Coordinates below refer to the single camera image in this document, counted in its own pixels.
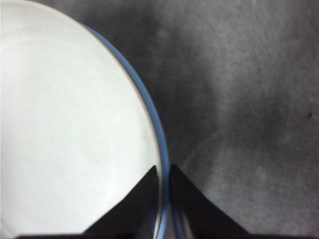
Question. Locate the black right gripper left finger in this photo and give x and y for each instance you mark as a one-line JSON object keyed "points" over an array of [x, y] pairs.
{"points": [[129, 216]]}

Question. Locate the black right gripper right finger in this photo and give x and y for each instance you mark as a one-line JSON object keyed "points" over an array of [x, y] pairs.
{"points": [[199, 216]]}

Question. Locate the blue plate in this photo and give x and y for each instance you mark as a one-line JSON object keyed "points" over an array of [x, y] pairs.
{"points": [[162, 139]]}

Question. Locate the white plate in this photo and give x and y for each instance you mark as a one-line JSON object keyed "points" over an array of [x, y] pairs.
{"points": [[62, 112]]}

